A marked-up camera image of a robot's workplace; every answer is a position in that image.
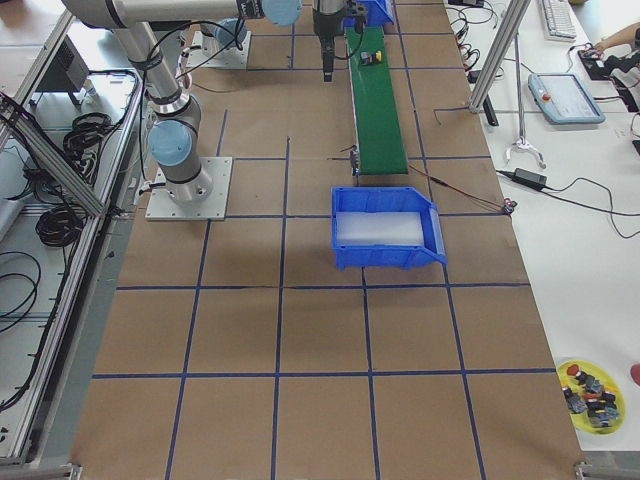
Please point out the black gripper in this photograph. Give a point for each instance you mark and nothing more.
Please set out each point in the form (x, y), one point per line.
(325, 25)

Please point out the yellow push button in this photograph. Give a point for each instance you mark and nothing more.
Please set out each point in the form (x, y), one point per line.
(370, 58)

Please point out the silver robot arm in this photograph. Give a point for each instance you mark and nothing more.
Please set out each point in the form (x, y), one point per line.
(225, 35)
(173, 140)

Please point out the yellow plate of buttons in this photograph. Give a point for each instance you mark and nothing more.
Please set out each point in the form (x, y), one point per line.
(594, 401)

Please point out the blue bin left side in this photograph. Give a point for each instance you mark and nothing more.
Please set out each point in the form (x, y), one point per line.
(379, 12)

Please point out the blue bin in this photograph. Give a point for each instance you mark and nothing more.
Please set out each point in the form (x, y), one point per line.
(379, 12)
(388, 199)

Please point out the green conveyor belt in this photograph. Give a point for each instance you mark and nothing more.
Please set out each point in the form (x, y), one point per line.
(379, 139)

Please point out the white foam pad right bin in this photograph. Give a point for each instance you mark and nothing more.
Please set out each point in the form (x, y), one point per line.
(379, 228)

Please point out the blue bin right side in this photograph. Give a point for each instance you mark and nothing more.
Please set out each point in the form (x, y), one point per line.
(388, 199)

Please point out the white keyboard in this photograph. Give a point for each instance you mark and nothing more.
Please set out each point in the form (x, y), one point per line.
(556, 20)

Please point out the teach pendant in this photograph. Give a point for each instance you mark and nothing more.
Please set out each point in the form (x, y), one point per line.
(564, 100)

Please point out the black power adapter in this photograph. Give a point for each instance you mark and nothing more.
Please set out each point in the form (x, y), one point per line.
(529, 179)

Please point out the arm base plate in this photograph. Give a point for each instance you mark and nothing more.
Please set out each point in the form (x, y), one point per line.
(204, 198)
(229, 60)

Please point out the aluminium frame post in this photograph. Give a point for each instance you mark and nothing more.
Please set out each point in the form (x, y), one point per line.
(499, 47)

